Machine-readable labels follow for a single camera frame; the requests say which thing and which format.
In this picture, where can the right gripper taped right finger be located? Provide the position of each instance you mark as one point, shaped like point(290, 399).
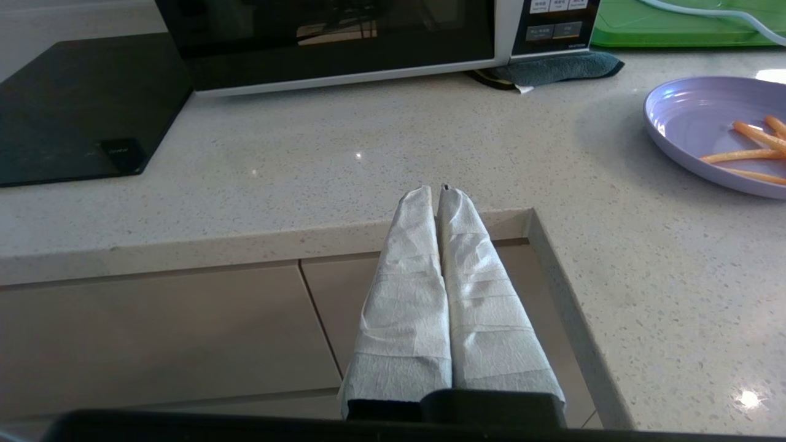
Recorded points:
point(485, 307)

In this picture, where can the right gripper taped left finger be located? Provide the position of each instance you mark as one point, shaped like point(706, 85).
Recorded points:
point(405, 301)

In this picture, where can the purple plastic plate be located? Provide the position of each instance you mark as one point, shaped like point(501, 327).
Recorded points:
point(688, 123)

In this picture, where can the black silver microwave oven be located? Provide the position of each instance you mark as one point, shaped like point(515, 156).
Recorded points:
point(556, 27)

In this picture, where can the dark cloth pad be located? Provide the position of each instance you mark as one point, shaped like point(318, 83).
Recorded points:
point(552, 69)

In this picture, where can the green plastic cutting board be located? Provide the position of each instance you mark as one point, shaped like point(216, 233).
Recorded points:
point(669, 27)

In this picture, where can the black glass induction cooktop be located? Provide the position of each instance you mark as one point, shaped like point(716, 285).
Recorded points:
point(80, 110)

